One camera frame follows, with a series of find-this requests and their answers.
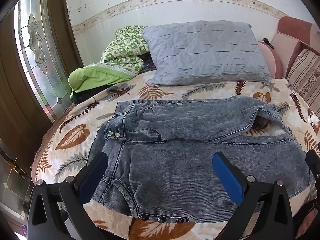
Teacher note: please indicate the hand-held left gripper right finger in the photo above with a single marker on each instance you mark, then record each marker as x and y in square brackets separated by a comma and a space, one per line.
[227, 177]

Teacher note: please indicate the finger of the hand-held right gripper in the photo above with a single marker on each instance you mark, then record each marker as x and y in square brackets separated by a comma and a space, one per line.
[313, 160]

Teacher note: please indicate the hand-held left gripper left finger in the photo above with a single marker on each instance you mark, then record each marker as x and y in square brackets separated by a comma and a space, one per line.
[96, 170]

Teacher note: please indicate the grey denim pants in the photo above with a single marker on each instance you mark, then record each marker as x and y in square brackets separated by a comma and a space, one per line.
[175, 160]

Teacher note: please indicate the leaf print blanket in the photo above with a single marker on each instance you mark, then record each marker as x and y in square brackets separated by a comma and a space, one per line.
[75, 135]

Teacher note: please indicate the striped beige cushion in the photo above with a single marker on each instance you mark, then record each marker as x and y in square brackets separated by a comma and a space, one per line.
[307, 72]

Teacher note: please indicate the wooden door with stained glass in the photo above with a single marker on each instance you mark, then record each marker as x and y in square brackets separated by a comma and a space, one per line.
[15, 105]

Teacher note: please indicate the pink round cushion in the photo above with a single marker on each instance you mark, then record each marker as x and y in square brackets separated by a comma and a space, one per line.
[271, 60]

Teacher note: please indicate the green patterned quilt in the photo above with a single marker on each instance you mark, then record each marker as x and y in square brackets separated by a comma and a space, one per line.
[120, 55]

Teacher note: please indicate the dark cloth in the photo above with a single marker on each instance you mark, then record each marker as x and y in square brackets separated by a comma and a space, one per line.
[150, 62]

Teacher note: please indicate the pink padded headboard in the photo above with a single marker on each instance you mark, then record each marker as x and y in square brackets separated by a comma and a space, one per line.
[285, 40]

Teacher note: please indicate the grey quilted pillow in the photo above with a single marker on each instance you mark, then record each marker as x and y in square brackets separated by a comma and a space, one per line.
[200, 52]

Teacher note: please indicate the small black object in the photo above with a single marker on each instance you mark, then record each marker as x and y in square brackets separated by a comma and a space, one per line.
[266, 40]

